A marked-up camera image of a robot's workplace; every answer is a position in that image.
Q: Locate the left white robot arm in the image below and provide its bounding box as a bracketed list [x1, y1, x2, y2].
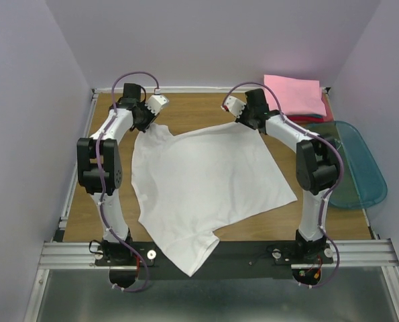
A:
[76, 83, 169, 265]

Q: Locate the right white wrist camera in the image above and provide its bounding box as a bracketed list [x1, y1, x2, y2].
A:
[221, 95, 246, 122]

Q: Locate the folded red t shirt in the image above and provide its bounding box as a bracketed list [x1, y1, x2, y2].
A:
[286, 114, 334, 124]

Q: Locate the folded pink t shirt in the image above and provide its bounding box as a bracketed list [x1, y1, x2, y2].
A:
[264, 74, 327, 116]

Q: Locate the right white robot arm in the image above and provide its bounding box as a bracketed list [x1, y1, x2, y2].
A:
[222, 89, 343, 263]

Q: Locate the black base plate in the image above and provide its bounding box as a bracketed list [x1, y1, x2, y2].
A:
[89, 239, 334, 287]

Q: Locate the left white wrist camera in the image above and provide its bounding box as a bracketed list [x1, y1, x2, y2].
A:
[146, 95, 170, 115]

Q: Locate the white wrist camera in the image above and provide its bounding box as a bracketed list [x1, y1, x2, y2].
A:
[146, 95, 170, 115]
[221, 95, 246, 122]

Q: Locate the teal plastic bin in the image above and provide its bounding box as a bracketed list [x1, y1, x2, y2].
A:
[306, 121, 388, 210]

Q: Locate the aluminium front rail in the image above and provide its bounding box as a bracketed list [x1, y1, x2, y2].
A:
[38, 239, 399, 270]

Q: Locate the white t shirt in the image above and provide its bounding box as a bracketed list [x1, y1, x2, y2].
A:
[131, 123, 296, 276]

